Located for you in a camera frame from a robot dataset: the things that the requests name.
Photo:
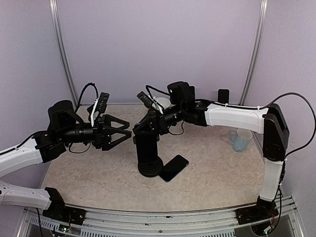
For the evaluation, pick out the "black phone white edge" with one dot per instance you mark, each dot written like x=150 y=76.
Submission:
x=146 y=146

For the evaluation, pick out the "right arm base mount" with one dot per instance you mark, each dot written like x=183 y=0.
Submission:
x=258 y=212

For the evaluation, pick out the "light blue mug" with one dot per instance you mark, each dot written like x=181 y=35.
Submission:
x=240 y=139

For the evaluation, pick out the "right aluminium corner post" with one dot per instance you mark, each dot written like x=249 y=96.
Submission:
x=255 y=51

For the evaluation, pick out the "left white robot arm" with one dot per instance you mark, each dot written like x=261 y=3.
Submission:
x=66 y=127

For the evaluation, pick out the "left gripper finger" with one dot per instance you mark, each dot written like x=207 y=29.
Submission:
x=123 y=135
x=109 y=119

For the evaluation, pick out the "aluminium corner post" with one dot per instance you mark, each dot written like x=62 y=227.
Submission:
x=62 y=51
x=255 y=51

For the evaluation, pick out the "aluminium front rail frame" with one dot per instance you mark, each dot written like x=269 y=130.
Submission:
x=97 y=222

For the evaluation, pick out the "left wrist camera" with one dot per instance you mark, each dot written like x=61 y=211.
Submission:
x=98 y=108

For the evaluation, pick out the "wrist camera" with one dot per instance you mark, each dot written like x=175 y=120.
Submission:
x=98 y=108
x=149 y=102

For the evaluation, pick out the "white ceramic bowl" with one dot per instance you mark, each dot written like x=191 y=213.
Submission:
x=161 y=103

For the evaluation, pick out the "left aluminium corner post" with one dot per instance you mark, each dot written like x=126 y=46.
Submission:
x=62 y=51

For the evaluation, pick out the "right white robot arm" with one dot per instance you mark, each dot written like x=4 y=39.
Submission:
x=268 y=121

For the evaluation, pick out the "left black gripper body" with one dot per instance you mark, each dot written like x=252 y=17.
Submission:
x=98 y=134

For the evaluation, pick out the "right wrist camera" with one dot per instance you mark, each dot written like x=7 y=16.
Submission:
x=149 y=102

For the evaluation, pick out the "black phone blue edge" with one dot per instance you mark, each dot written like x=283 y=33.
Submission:
x=173 y=168

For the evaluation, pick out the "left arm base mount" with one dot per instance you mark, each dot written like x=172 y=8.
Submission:
x=67 y=214

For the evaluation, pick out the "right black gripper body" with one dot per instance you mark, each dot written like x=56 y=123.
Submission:
x=160 y=121

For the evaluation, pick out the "tall black phone stand front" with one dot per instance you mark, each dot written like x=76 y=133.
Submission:
x=151 y=169

